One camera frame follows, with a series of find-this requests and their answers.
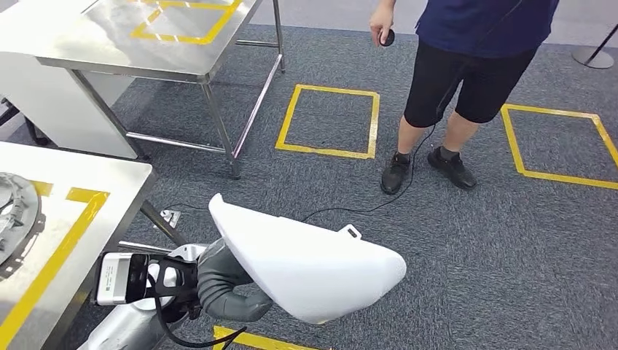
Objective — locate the person's right forearm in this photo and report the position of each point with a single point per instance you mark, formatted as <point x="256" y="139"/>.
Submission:
<point x="387" y="3"/>

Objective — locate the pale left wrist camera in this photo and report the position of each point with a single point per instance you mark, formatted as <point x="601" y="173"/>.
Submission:
<point x="113" y="280"/>

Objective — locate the person's right hand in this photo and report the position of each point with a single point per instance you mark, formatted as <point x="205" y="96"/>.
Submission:
<point x="380" y="19"/>

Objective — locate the metal foot plate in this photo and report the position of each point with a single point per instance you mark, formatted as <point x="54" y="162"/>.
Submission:
<point x="171" y="217"/>

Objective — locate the black office chair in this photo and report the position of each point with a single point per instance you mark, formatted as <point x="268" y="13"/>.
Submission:
<point x="36" y="135"/>

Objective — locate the grey stanchion base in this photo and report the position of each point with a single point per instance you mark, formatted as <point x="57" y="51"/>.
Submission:
<point x="591" y="58"/>

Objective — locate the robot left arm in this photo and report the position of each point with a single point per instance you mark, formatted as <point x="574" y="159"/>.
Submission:
<point x="125" y="333"/>

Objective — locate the grey wheel cover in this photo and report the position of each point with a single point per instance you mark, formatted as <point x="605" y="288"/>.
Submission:
<point x="19" y="207"/>

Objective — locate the black round remote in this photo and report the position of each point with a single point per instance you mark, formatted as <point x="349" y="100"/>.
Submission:
<point x="388" y="38"/>

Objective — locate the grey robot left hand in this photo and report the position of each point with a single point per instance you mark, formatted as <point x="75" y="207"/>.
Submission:
<point x="212" y="285"/>

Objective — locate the white plastic body panel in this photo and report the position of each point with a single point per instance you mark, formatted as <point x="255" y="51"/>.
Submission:
<point x="309" y="275"/>

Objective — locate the steel table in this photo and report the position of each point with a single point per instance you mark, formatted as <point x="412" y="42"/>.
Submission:
<point x="96" y="38"/>

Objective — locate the person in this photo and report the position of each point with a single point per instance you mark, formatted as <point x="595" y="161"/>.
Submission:
<point x="483" y="29"/>

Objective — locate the yellow table tape rectangle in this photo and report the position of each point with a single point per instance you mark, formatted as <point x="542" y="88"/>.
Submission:
<point x="76" y="232"/>
<point x="169" y="38"/>

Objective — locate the white side panel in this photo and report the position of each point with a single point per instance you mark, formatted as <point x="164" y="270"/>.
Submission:
<point x="58" y="111"/>

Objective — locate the black camera bracket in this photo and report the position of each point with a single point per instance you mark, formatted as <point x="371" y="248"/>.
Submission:
<point x="181" y="270"/>

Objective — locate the yellow floor tape square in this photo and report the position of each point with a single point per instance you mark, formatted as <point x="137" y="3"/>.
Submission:
<point x="251" y="339"/>
<point x="550" y="111"/>
<point x="328" y="152"/>

